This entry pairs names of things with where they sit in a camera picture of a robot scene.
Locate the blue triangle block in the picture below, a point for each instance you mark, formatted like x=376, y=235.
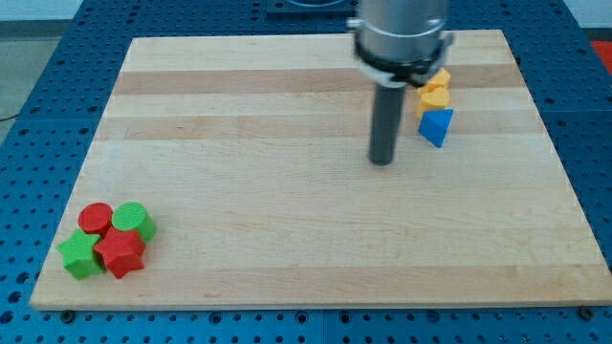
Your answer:
x=435, y=125

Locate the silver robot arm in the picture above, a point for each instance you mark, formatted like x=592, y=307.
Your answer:
x=400, y=42

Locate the yellow heart block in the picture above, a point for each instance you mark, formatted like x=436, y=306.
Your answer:
x=436, y=99

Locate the wooden board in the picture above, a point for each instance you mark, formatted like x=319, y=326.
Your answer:
x=249, y=153

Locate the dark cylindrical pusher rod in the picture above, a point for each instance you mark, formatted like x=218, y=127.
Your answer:
x=385, y=124

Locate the yellow hexagon block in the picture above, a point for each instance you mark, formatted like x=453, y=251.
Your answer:
x=440, y=80

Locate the green cylinder block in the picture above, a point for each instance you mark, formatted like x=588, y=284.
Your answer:
x=134, y=216

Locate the red star block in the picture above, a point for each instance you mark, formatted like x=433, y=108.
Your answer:
x=121, y=251

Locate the red cylinder block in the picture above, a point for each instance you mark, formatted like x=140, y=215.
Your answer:
x=95, y=218

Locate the green star block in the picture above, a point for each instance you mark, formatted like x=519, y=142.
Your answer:
x=78, y=255

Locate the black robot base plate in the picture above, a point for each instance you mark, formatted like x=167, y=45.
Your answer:
x=279, y=8

